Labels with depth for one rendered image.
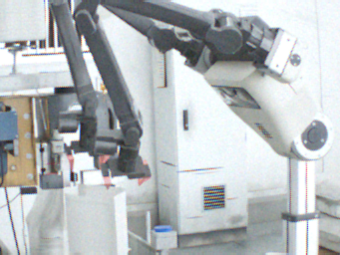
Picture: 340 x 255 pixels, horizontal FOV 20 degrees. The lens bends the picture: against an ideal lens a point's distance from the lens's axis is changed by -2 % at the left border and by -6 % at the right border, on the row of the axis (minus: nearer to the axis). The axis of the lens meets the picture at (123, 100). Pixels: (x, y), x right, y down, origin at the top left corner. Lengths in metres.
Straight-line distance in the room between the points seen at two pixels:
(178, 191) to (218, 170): 0.34
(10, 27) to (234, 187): 4.36
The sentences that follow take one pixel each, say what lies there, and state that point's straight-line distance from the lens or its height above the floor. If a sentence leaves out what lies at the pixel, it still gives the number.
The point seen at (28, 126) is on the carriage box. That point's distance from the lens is 3.45.
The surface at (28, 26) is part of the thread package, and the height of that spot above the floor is 1.58.
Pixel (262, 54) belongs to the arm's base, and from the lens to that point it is 2.65.
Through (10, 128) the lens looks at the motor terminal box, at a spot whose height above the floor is 1.25.
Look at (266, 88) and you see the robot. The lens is 2.80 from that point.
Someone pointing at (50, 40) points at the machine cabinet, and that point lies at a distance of 6.32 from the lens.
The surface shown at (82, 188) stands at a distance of 3.40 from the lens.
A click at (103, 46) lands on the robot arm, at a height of 1.49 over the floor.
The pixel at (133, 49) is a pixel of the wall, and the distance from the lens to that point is 7.70.
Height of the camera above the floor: 1.49
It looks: 3 degrees down
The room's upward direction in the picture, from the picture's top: 3 degrees counter-clockwise
